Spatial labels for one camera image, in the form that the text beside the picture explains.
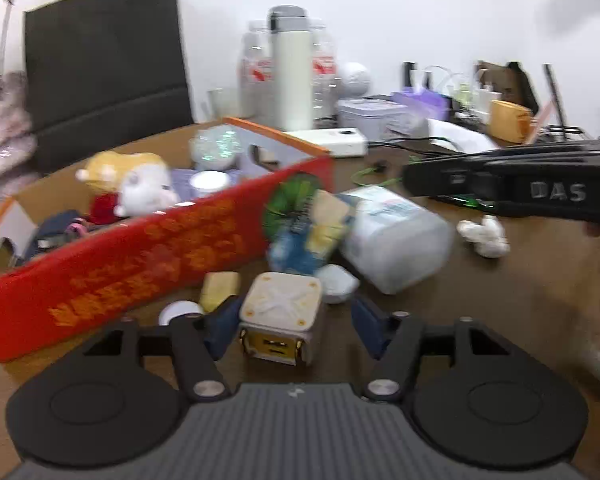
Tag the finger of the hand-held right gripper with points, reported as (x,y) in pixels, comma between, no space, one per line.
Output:
(440,177)

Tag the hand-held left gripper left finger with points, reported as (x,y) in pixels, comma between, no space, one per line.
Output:
(225,325)

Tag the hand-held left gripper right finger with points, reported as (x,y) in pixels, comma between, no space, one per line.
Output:
(370,330)

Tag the yellow bar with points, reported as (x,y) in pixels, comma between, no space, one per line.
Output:
(220,290)

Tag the small white disc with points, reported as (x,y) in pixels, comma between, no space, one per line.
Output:
(180,312)

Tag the beige cube box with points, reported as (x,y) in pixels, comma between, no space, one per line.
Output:
(280,310)

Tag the small white round cap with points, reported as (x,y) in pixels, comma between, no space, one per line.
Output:
(337,282)

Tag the small white figurine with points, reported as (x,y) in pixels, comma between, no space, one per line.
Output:
(485,237)

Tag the clear plastic container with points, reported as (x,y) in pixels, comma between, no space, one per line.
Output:
(395,240)

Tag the red cardboard box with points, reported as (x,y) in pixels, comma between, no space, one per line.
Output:
(145,265)

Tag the blue yellow packet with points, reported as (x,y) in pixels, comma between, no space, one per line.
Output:
(310,230)

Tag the white round puck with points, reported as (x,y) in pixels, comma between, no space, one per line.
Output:
(210,183)

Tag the yellow white plush toy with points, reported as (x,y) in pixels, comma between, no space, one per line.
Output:
(135,182)

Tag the iridescent ball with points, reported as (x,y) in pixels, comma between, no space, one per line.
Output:
(216,147)

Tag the navy zip case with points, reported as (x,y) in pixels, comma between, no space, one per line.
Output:
(55,232)

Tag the wooden desktop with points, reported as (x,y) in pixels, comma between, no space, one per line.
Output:
(505,310)

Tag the white tissue paper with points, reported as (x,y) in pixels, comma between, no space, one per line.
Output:
(460,135)

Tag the green black neckband earphones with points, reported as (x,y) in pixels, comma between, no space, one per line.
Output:
(375,170)

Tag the purple tissue pack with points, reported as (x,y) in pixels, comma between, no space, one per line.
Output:
(422,102)

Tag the yellow box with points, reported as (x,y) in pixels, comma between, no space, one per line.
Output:
(510,121)

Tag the decorated tin box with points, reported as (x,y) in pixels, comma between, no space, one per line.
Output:
(375,117)

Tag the white power bank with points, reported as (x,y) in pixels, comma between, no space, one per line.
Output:
(330,142)

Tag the white round robot speaker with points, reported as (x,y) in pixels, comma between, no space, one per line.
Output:
(355,80)

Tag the clear water bottle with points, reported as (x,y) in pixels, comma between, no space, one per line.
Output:
(255,75)
(325,72)

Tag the white thermos bottle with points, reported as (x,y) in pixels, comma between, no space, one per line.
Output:
(291,70)

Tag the glass cup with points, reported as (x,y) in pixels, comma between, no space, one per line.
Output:
(220,105)

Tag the black paper bag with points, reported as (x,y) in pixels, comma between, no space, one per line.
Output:
(110,70)

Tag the purple textured vase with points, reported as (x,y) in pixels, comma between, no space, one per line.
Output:
(5,125)

